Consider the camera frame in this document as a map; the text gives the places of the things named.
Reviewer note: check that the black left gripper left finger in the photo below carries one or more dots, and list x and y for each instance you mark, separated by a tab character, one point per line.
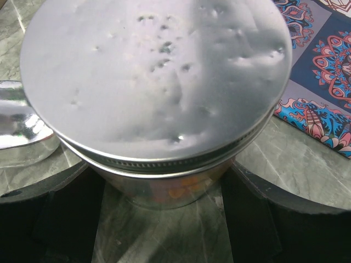
54	220

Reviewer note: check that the patterned blue cloth mat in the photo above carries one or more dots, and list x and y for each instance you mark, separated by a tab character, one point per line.
317	97

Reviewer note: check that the silver metal scoop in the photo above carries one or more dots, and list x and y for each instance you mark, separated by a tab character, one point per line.
25	139

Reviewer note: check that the clear glass jar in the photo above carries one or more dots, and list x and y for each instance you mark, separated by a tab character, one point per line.
167	193

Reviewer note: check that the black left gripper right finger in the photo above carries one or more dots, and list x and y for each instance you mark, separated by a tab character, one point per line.
269	224

